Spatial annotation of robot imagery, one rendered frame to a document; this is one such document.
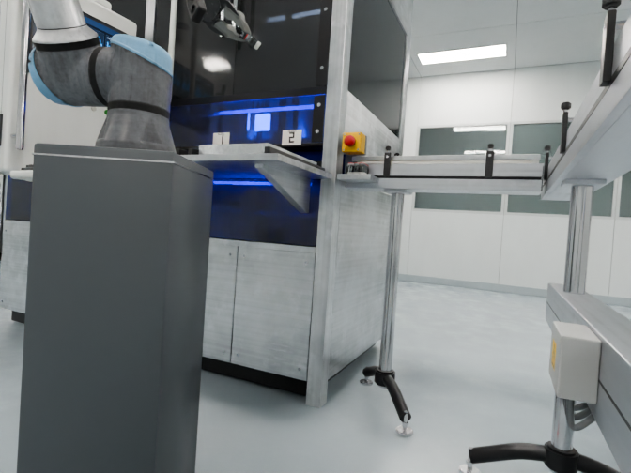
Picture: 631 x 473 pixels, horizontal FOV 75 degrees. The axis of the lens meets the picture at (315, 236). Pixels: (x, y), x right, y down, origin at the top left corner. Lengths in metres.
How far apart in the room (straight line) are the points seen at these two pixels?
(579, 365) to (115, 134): 0.85
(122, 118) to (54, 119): 1.07
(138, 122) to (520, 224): 5.51
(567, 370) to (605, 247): 5.43
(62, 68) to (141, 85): 0.16
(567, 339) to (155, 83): 0.83
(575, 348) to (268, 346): 1.23
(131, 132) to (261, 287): 0.99
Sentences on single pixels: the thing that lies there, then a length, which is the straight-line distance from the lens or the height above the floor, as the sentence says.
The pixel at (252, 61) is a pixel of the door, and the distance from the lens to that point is 1.87.
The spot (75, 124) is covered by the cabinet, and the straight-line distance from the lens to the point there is 1.98.
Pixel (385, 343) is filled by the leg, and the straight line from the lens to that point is 1.67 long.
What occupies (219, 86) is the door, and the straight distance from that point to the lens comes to 1.93.
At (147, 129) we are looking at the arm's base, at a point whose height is 0.84.
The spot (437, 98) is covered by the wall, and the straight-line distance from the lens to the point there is 6.42.
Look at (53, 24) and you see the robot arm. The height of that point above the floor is 1.01.
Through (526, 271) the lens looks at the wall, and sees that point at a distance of 6.04.
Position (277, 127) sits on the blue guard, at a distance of 1.71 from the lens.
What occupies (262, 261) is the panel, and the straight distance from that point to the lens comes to 1.68.
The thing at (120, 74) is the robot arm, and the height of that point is 0.94.
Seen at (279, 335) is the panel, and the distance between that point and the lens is 1.68.
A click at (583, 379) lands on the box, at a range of 0.72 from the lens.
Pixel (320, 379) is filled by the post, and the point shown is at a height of 0.11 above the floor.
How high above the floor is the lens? 0.67
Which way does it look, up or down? 1 degrees down
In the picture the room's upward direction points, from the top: 4 degrees clockwise
